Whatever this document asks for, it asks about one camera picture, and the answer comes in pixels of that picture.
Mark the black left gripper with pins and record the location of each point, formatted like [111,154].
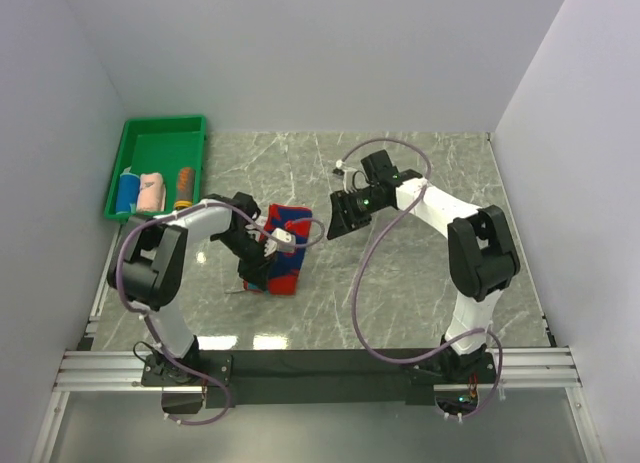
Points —
[256,271]

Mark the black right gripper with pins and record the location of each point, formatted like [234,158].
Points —
[345,223]

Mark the red and blue towel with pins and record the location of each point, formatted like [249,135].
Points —
[283,275]

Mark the orange and grey towel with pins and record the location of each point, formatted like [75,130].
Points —
[185,187]

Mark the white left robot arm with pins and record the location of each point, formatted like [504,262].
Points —
[147,271]

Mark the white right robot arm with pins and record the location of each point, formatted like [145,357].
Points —
[482,255]

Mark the black base beam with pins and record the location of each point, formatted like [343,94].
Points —
[261,377]

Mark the pink rolled towel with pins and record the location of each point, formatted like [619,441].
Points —
[152,193]

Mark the blue rolled towel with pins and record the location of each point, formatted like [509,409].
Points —
[127,192]

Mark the green plastic tray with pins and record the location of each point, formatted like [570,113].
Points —
[163,145]

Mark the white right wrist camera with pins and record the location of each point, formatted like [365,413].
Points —
[353,179]

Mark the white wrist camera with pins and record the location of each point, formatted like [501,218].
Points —
[279,241]
[353,179]

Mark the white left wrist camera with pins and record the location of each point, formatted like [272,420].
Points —
[279,241]

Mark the aluminium rail frame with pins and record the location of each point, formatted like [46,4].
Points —
[518,368]

